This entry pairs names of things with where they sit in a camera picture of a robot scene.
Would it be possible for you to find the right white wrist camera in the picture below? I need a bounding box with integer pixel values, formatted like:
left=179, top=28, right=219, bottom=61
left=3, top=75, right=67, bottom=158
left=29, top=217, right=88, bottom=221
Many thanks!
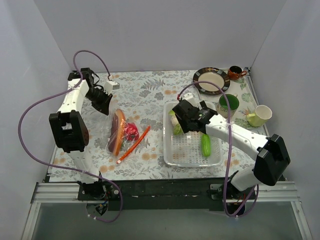
left=177, top=93, right=198, bottom=107

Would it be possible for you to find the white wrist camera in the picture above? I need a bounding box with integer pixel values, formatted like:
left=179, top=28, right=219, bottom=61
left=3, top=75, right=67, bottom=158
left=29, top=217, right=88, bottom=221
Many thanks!
left=177, top=93, right=198, bottom=107
left=103, top=80, right=120, bottom=95

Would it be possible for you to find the white plastic mesh basket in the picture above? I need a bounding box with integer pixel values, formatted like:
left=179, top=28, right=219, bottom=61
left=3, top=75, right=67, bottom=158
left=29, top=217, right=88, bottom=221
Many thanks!
left=163, top=101, right=224, bottom=168

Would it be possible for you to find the fake cauliflower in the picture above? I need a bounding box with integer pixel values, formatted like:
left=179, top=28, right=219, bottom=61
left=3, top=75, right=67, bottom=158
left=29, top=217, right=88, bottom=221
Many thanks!
left=168, top=110, right=184, bottom=135

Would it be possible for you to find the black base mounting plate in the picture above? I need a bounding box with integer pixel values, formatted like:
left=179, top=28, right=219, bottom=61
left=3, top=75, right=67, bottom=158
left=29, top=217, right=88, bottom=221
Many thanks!
left=76, top=178, right=260, bottom=211

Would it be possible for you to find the pale yellow green mug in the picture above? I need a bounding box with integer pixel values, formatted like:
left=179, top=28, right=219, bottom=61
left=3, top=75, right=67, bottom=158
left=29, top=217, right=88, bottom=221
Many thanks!
left=246, top=105, right=273, bottom=128

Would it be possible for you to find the fake green leaf vegetable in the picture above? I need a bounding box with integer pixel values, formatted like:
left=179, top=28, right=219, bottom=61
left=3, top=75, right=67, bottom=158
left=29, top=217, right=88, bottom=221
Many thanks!
left=201, top=134, right=211, bottom=157

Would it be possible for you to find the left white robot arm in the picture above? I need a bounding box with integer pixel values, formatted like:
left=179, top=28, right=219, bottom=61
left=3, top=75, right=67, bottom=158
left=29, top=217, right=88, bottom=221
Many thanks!
left=48, top=67, right=113, bottom=200

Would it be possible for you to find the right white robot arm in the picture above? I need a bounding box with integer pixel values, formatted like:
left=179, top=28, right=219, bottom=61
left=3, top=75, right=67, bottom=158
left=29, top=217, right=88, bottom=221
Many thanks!
left=172, top=99, right=291, bottom=199

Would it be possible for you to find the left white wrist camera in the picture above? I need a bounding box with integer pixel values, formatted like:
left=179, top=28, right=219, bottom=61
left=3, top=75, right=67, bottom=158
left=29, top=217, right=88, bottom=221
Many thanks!
left=103, top=80, right=120, bottom=95

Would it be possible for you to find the striped rim ceramic plate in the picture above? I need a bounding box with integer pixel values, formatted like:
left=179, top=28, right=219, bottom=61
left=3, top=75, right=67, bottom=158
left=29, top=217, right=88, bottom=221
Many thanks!
left=192, top=67, right=231, bottom=96

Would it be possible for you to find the fake orange red fruit slice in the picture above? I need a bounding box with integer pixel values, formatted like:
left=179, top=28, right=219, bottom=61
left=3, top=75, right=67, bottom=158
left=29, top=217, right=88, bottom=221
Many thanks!
left=107, top=108, right=126, bottom=156

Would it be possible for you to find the purple cable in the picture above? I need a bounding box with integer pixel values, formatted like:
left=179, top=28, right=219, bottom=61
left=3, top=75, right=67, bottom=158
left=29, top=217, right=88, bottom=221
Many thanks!
left=176, top=81, right=259, bottom=218
left=17, top=49, right=124, bottom=223

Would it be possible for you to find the clear zip top bag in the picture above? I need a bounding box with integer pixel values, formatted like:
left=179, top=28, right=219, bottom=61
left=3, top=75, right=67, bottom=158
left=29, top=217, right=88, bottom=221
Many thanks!
left=90, top=101, right=151, bottom=165

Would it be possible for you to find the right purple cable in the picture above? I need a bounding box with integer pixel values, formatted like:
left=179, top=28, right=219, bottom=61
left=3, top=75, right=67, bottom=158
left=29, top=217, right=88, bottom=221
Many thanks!
left=176, top=81, right=259, bottom=218

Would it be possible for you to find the floral serving tray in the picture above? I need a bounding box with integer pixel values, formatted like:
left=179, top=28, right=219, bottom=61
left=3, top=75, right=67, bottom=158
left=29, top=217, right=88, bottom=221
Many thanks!
left=198, top=68, right=268, bottom=134

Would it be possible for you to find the aluminium frame rail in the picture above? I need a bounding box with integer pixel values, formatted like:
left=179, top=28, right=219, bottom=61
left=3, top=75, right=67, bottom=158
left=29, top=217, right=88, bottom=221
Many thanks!
left=31, top=181, right=301, bottom=204

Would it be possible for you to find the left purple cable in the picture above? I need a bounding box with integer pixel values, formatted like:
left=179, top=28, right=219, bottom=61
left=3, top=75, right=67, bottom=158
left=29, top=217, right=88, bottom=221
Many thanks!
left=17, top=49, right=124, bottom=223

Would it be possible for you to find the small brown orange cup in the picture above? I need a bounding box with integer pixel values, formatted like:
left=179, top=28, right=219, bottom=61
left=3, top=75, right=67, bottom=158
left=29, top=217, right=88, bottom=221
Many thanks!
left=227, top=65, right=248, bottom=81

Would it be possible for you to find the fake red bell pepper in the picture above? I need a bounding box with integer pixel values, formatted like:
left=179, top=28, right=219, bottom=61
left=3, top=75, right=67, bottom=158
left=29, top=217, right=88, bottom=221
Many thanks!
left=124, top=122, right=140, bottom=141

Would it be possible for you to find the floral table mat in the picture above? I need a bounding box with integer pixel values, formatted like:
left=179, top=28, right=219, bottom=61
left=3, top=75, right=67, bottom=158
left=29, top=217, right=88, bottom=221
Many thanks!
left=47, top=69, right=281, bottom=181

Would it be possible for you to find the green inside floral mug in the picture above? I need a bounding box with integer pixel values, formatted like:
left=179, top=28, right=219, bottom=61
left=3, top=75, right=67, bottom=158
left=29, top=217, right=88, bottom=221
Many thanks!
left=215, top=93, right=240, bottom=119

